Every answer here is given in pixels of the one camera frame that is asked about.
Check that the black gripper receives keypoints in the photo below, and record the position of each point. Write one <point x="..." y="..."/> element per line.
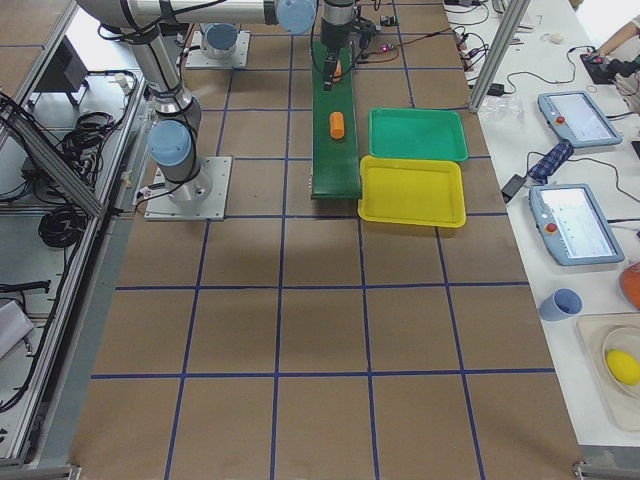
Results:
<point x="332" y="35"/>

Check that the orange 4680 cylinder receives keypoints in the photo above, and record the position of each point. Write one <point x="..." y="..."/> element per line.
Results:
<point x="338" y="70"/>

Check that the plain orange cylinder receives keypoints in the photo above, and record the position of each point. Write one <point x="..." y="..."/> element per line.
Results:
<point x="337" y="128"/>

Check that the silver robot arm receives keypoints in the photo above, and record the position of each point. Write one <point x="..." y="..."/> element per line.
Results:
<point x="338" y="20"/>
<point x="172" y="142"/>

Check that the green conveyor belt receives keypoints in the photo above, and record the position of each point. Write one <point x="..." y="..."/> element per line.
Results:
<point x="335" y="162"/>

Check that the green plastic tray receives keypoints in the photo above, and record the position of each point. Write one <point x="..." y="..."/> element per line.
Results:
<point x="405" y="133"/>

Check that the yellow plastic tray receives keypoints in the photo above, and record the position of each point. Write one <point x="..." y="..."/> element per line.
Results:
<point x="412" y="192"/>

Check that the black power adapter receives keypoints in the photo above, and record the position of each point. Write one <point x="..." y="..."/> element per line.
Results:
<point x="512" y="187"/>

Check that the folded blue umbrella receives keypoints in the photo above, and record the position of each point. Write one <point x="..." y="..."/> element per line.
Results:
<point x="550" y="162"/>

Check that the upper teach pendant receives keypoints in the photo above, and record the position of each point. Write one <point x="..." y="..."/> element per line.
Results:
<point x="575" y="117"/>

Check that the teach pendant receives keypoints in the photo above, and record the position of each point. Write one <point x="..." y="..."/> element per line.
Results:
<point x="572" y="225"/>
<point x="575" y="117"/>

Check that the lower teach pendant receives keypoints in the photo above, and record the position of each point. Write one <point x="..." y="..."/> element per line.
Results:
<point x="572" y="225"/>

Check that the blue plastic cup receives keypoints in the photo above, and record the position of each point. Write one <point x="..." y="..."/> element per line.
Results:
<point x="561" y="304"/>

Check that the beige tray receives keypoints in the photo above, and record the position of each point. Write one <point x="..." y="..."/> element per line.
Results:
<point x="600" y="334"/>

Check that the yellow lemon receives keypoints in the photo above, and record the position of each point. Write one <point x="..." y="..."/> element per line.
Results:
<point x="623" y="366"/>

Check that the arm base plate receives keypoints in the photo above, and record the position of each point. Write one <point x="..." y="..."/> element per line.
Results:
<point x="202" y="198"/>
<point x="202" y="56"/>

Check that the aluminium frame post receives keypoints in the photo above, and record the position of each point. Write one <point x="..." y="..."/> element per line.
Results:
<point x="498" y="48"/>

